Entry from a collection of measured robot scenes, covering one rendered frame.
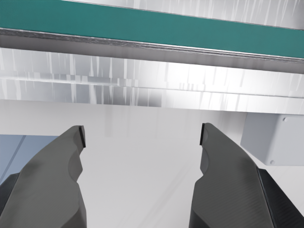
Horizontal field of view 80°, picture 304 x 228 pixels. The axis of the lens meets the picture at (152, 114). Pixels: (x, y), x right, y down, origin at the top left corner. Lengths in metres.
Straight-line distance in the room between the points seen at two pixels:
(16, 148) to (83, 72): 1.29
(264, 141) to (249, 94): 0.07
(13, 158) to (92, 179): 1.17
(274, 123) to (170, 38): 0.16
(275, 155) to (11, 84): 0.30
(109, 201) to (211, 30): 0.32
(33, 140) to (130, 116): 1.13
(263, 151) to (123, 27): 0.22
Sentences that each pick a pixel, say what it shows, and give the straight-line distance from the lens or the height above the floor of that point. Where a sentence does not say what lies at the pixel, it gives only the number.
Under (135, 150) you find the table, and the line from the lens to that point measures 0.32.
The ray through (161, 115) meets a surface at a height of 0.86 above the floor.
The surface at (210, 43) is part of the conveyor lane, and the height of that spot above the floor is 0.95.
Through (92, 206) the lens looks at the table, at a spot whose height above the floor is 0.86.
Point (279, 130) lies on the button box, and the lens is 0.26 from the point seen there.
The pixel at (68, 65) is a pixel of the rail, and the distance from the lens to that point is 0.19.
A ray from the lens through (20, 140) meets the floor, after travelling 1.42.
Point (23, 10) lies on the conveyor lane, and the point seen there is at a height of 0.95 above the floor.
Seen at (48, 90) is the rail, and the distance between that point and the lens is 0.20.
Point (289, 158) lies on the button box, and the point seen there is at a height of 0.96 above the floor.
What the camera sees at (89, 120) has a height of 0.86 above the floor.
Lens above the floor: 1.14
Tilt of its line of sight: 72 degrees down
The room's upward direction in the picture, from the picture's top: 156 degrees clockwise
